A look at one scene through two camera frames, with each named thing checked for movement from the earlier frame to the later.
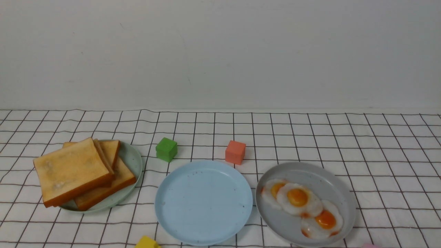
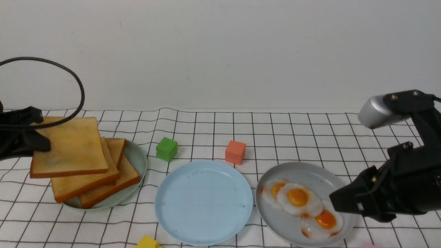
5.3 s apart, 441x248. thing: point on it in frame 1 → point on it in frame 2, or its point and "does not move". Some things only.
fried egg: x=296 y=199 does not move
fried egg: x=269 y=191 does not move
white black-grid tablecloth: x=392 y=161 does not move
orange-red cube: x=235 y=152 does not move
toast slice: x=123 y=176 → x=116 y=146
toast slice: x=70 y=171 → x=76 y=148
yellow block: x=146 y=242 does not move
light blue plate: x=203 y=203 does not move
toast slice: x=108 y=149 → x=65 y=187
